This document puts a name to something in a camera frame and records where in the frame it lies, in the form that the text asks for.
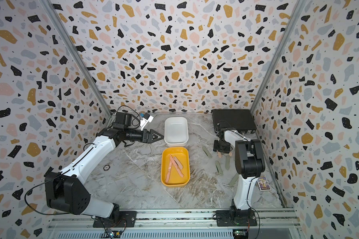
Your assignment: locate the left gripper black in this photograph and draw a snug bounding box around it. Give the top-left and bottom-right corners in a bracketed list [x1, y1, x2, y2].
[124, 129, 164, 145]

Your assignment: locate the white storage box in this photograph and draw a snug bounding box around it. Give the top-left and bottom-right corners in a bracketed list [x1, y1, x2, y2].
[164, 117, 189, 147]

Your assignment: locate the long pink fruit knife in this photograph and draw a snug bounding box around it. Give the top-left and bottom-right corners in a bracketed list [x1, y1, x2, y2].
[165, 154, 173, 184]

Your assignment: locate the yellow storage box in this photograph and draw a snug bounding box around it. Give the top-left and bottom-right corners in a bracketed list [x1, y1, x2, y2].
[161, 147, 190, 188]

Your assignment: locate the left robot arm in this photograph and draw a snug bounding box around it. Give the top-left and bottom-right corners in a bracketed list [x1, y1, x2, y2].
[45, 112, 164, 223]

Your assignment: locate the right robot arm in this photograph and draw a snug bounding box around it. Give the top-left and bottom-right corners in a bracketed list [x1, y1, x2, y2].
[213, 128, 266, 220]

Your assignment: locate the black carrying case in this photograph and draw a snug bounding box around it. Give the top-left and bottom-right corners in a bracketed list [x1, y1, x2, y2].
[211, 109, 257, 134]

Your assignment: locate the colourful card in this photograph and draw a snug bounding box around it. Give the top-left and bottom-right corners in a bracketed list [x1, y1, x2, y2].
[257, 175, 271, 191]

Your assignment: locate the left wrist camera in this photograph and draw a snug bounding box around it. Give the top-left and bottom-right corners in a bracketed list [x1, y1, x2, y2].
[139, 113, 154, 130]

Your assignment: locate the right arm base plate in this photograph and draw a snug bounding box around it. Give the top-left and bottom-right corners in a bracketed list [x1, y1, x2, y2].
[214, 209, 258, 227]

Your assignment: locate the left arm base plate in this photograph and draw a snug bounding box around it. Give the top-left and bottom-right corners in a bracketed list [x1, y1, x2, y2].
[93, 211, 137, 228]

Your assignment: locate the aluminium mounting rail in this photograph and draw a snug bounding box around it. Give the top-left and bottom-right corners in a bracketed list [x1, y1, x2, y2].
[45, 208, 304, 239]

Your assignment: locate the circuit board with wires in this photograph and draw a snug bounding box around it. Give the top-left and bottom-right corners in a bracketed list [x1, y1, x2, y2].
[106, 229, 122, 239]

